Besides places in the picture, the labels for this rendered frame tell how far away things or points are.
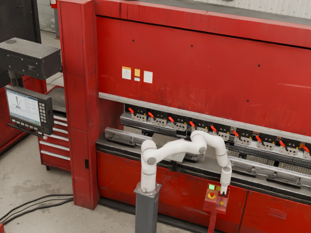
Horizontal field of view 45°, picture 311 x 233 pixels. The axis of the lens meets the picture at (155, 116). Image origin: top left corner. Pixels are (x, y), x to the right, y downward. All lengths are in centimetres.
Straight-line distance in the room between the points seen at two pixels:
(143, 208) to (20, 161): 242
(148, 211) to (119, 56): 139
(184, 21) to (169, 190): 172
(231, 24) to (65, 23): 137
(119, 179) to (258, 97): 171
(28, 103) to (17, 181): 173
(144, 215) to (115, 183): 94
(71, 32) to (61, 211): 206
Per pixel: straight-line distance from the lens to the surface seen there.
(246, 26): 303
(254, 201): 374
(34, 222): 437
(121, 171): 397
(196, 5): 328
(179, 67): 327
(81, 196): 433
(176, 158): 349
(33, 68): 317
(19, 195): 471
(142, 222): 333
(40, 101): 324
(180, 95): 338
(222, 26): 306
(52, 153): 468
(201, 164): 367
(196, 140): 289
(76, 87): 353
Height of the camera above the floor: 312
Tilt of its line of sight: 31 degrees down
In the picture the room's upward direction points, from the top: 3 degrees clockwise
